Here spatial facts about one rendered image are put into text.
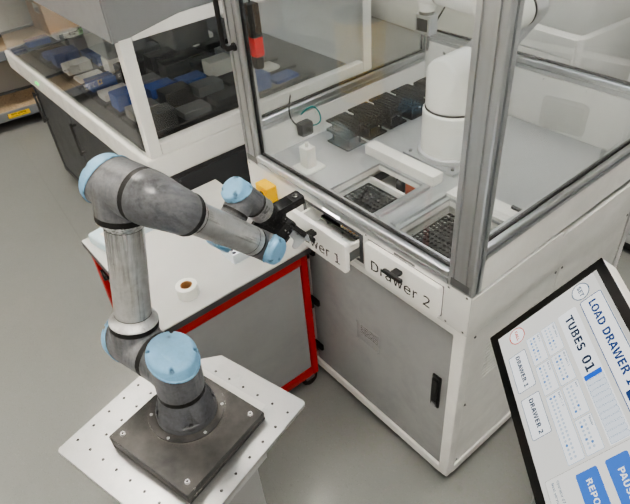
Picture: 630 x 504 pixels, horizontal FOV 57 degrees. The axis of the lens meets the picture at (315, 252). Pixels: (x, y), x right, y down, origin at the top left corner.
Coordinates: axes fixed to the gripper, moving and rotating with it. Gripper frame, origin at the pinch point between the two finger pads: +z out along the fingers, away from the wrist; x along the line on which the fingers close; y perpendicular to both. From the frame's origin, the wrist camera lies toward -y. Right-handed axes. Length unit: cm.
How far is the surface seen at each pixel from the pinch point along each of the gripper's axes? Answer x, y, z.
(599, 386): 95, -7, -19
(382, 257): 24.7, -7.7, 5.4
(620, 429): 102, -2, -23
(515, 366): 77, -2, -8
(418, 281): 38.7, -7.5, 5.6
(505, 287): 55, -20, 18
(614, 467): 104, 3, -24
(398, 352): 29, 13, 40
